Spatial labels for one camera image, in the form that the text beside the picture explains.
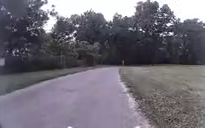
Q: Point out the grey asphalt path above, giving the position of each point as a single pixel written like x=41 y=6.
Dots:
x=80 y=100

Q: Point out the dense dark wood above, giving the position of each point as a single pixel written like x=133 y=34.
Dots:
x=140 y=40

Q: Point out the pale gravel strip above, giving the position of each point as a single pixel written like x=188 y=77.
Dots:
x=131 y=101

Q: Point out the grass field with tree shade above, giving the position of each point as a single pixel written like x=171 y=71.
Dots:
x=26 y=80

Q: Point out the open grass field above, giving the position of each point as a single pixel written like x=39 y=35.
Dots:
x=176 y=90

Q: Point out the pale sign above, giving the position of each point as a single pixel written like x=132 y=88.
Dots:
x=2 y=61

